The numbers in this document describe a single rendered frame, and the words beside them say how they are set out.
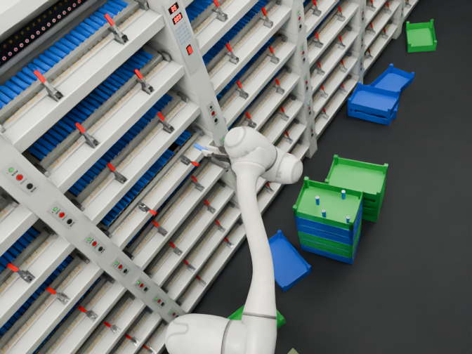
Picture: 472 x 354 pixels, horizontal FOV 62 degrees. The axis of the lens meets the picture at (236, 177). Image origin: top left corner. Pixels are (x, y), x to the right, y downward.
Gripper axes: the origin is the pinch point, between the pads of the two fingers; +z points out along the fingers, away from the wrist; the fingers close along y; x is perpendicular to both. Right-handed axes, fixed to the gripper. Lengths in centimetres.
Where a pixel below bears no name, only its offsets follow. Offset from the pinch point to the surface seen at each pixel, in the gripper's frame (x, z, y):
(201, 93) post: -15.0, 9.4, -16.1
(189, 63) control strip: -29.3, 5.3, -15.6
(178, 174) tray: 7.7, 17.0, 9.8
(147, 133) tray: -16.1, 16.8, 9.5
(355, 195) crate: 72, -22, -44
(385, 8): 65, 33, -210
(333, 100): 84, 38, -127
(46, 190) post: -33, 6, 50
